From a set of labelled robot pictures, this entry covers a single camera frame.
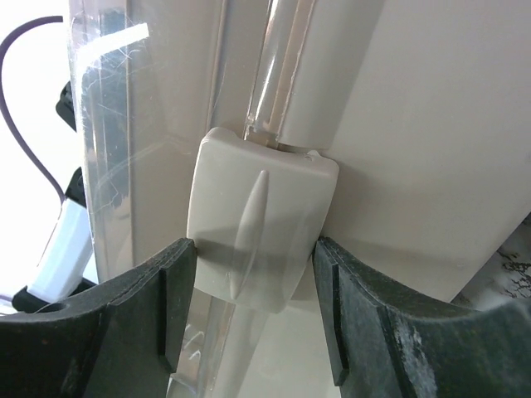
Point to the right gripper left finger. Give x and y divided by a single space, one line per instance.
120 338

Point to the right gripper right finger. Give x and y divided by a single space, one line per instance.
385 339

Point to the beige plastic tool box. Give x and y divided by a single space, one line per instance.
398 129

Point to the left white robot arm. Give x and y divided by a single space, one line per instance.
67 265

